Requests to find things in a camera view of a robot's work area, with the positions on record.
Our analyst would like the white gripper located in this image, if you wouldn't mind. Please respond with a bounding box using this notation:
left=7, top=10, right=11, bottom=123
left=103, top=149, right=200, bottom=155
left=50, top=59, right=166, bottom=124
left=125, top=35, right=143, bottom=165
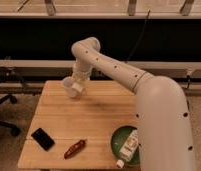
left=62, top=76, right=84, bottom=98

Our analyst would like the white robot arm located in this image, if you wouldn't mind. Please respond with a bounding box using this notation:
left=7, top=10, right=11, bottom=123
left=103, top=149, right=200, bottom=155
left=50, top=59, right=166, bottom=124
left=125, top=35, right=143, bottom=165
left=62, top=37, right=196, bottom=171

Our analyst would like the wooden table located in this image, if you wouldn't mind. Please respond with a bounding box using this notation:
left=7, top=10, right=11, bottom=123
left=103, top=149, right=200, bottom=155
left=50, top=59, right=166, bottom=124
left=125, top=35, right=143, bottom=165
left=18, top=81, right=137, bottom=170

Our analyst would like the red brown chili pepper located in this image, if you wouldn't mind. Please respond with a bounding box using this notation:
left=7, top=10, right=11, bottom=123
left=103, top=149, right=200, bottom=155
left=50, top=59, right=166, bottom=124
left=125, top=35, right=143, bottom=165
left=64, top=140, right=86, bottom=159

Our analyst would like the black office chair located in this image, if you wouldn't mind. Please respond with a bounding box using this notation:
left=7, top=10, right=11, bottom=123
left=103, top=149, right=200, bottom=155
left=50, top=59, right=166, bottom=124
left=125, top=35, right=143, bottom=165
left=0, top=61, right=28, bottom=137

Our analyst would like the white bottle with label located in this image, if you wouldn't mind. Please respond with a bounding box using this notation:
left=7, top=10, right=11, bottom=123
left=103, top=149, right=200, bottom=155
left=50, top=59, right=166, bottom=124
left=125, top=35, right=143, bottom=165
left=116, top=130, right=138, bottom=168

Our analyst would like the black cable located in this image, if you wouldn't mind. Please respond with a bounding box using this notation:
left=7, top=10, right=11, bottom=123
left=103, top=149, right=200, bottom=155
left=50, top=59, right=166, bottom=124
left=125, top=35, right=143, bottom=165
left=125, top=9, right=152, bottom=63

